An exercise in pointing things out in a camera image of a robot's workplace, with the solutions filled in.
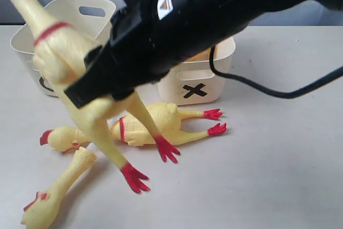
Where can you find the detached yellow chicken head neck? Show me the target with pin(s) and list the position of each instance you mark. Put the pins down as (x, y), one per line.
(43, 210)

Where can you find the cream bin marked X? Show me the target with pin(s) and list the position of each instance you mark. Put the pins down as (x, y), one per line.
(194, 82)

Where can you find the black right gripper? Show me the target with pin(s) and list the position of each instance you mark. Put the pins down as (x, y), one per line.
(149, 37)

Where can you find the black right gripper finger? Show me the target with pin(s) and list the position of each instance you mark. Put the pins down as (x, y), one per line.
(98, 79)

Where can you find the whole yellow rubber chicken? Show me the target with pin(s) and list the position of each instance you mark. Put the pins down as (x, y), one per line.
(167, 116)

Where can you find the yellow rubber chicken red collar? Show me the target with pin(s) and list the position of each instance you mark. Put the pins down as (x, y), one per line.
(59, 52)

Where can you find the cream bin marked O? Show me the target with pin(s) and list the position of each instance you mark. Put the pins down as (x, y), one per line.
(91, 17)

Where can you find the white backdrop curtain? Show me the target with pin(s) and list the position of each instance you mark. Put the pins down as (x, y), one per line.
(309, 13)

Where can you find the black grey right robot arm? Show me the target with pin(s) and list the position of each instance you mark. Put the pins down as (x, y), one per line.
(150, 37)

